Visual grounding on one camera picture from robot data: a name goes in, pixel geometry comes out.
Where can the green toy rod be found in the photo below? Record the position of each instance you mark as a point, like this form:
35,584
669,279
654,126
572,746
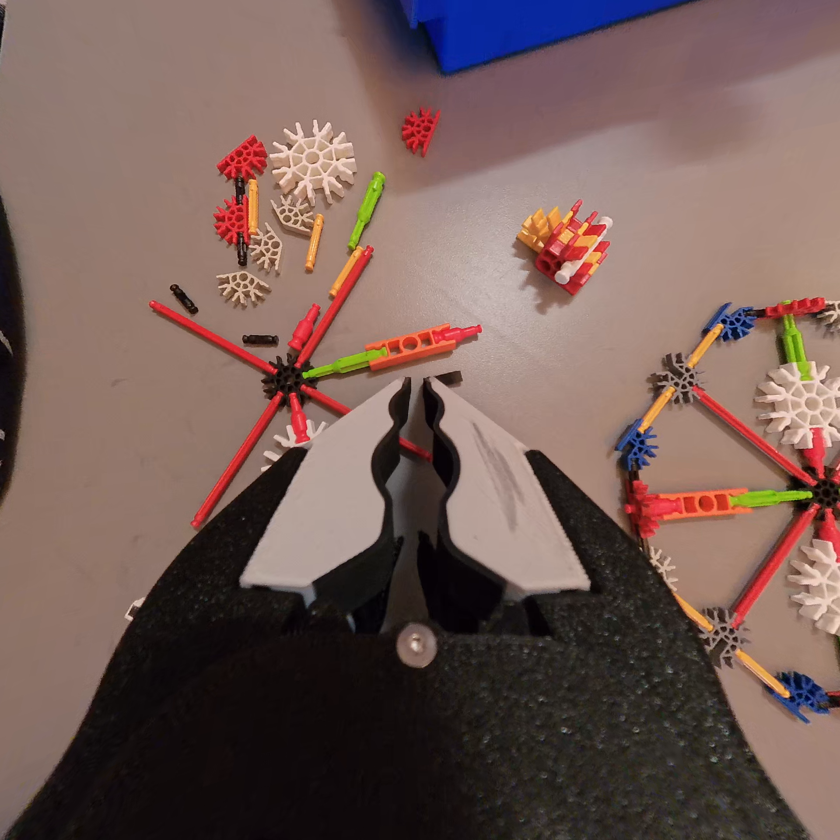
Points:
365,211

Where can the colourful toy wheel model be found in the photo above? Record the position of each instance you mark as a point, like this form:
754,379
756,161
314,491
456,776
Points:
804,403

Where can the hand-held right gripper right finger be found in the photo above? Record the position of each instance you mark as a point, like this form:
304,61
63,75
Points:
512,518

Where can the red round toy connector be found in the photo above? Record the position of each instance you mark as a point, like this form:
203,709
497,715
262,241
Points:
231,222

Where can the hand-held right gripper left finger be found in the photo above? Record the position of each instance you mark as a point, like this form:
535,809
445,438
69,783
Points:
321,518

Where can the short black toy rod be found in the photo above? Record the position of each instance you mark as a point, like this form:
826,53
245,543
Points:
260,339
184,299

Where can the red fan toy connector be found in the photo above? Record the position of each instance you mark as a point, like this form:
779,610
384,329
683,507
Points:
243,157

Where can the yellow toy rod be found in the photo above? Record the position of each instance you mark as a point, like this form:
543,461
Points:
346,271
314,243
253,208

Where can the small white paper tag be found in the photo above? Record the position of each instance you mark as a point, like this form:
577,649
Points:
134,610

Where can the red spoked toy assembly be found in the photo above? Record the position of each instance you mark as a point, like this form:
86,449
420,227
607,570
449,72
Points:
287,379

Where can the long black toy rod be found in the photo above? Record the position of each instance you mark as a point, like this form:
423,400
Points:
242,254

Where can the blue plastic bin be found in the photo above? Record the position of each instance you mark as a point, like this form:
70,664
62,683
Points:
525,33

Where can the red yellow connector stack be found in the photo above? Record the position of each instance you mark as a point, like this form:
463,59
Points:
564,253

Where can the person's dark striped clothing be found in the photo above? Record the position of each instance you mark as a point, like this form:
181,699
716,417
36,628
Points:
8,354

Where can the beige fan toy connector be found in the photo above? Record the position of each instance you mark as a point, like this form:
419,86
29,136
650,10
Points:
266,248
293,214
243,287

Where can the large white snowflake connector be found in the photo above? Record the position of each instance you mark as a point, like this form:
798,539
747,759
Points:
313,161

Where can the red half-round toy connector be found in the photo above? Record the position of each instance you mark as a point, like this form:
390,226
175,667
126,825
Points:
420,131

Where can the short red toy rod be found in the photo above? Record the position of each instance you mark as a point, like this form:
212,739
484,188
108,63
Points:
304,328

